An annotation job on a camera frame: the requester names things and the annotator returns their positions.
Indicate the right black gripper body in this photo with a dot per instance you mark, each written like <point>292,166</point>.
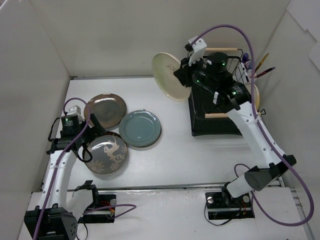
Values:
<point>182,75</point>

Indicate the pale green plate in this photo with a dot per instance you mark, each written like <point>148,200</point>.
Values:
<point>163,67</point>

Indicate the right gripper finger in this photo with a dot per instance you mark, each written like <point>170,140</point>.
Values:
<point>185,81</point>
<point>181,72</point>

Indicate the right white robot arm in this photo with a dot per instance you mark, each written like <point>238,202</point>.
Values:
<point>232,97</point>

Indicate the black wire dish rack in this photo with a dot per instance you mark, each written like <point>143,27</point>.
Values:
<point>212,120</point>

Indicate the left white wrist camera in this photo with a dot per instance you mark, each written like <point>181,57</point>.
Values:
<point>74,110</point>

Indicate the purple utensil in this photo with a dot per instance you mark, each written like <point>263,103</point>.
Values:
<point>264,72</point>

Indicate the brown speckled plate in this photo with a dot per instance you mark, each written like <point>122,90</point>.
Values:
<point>108,108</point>

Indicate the blue-grey ceramic plate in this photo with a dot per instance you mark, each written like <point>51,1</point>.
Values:
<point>140,128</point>

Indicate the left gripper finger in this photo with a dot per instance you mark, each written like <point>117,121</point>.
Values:
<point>98,131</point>
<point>94,121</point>

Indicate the blue patterned utensil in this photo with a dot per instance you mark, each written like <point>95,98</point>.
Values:
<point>247,61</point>

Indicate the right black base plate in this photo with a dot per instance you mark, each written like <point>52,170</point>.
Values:
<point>218,209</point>

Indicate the cream and yellow plate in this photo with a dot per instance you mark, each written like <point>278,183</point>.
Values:
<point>256,96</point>

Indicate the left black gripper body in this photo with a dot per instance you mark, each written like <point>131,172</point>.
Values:
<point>90,129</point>

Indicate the grey reindeer plate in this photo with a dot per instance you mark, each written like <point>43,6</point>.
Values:
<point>109,153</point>

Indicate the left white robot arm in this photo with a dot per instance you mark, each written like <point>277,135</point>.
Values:
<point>55,217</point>

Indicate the black striped plate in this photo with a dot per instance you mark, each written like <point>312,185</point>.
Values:
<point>112,133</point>

